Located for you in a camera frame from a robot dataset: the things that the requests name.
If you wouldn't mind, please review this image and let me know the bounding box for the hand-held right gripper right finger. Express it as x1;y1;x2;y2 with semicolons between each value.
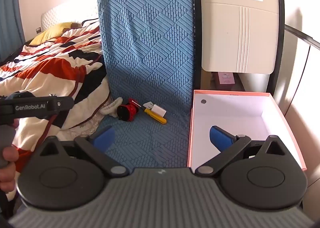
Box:
195;125;288;176

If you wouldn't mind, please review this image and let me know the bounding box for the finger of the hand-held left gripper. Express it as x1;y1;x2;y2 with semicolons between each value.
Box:
57;96;75;113

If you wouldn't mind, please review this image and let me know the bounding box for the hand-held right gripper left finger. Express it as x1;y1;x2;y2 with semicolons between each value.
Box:
37;125;129;178

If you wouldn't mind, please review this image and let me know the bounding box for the white box with pink rim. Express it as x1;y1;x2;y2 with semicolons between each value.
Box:
187;90;307;171

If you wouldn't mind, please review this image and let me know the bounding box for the white fluffy sock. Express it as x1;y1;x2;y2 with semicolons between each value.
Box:
101;97;123;118

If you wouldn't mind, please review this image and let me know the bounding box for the yellow screwdriver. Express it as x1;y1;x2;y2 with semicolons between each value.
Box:
143;107;167;125

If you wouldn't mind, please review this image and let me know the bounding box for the person's left hand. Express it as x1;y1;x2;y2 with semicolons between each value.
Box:
0;147;19;195

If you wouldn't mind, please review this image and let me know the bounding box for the beige lace cloth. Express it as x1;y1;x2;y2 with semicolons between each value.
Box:
67;107;112;141

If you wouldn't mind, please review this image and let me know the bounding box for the striped red white blanket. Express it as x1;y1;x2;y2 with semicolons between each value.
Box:
0;19;111;201

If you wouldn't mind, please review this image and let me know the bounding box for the pink carton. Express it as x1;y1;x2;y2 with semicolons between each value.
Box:
217;72;236;86

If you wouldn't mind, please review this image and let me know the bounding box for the small white card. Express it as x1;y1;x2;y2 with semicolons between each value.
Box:
151;105;167;118

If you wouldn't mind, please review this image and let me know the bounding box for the yellow pillow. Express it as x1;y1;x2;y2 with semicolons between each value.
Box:
29;22;83;45

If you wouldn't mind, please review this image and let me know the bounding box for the white padded headboard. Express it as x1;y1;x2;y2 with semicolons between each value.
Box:
41;2;100;30

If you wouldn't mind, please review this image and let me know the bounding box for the blue textured seat cover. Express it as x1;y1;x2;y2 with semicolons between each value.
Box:
97;0;195;168

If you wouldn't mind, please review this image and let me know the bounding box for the blue curtain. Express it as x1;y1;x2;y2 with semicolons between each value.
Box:
0;0;26;46

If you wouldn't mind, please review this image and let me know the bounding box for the cream chair backrest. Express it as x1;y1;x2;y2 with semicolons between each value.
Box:
200;0;279;75

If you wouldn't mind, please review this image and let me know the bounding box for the dark metal rail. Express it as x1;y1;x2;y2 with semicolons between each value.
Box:
284;24;320;50

